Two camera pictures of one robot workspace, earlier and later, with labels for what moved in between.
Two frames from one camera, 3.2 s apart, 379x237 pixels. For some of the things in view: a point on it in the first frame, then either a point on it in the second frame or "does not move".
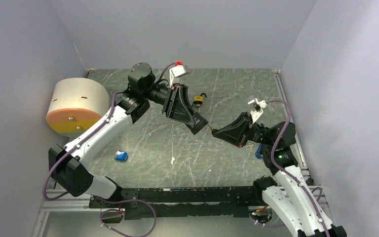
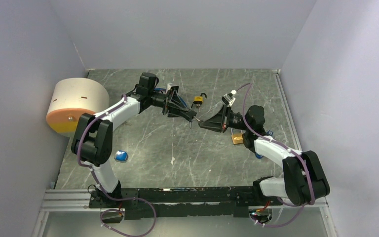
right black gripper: x=237 y=132 to x=219 y=122
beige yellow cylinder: x=76 y=104 does not move
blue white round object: x=121 y=156 does not move
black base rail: x=143 y=203 does not move
